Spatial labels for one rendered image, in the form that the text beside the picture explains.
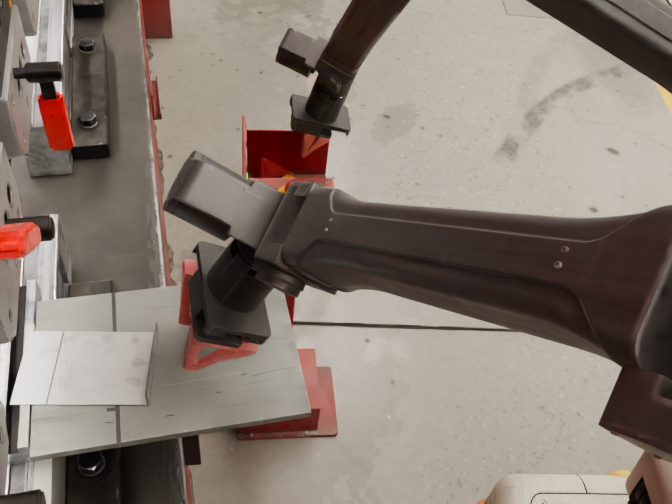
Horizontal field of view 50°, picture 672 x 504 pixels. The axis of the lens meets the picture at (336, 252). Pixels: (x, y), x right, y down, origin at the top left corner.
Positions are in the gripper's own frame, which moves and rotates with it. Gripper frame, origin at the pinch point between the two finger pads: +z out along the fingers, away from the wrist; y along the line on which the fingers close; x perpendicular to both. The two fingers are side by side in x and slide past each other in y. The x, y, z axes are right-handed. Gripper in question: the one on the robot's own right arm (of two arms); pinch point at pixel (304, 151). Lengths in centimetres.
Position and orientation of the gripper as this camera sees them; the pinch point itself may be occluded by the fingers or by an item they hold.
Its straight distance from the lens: 127.8
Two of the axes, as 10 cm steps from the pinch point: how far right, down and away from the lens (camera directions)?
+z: -3.4, 6.4, 6.9
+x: 0.9, 7.6, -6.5
